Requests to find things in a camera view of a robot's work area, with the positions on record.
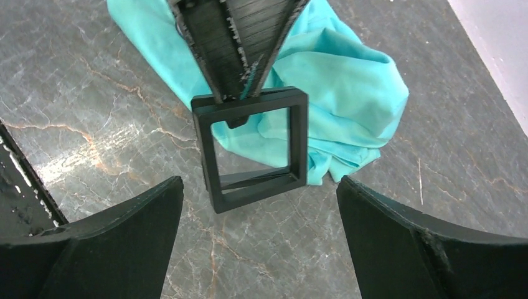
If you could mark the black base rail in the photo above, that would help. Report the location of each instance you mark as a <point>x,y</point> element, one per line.
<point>27,208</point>

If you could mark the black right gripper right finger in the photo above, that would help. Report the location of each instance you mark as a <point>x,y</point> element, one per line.
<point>400,252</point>

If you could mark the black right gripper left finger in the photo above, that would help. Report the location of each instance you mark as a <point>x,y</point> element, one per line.
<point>121,252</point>

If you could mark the black square frame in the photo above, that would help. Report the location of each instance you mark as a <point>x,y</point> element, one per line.
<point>271,129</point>

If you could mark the mint green garment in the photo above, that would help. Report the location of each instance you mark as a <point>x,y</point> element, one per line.
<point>356,94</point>

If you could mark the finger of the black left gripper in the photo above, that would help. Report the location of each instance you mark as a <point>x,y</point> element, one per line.
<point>209,29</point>
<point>255,32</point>

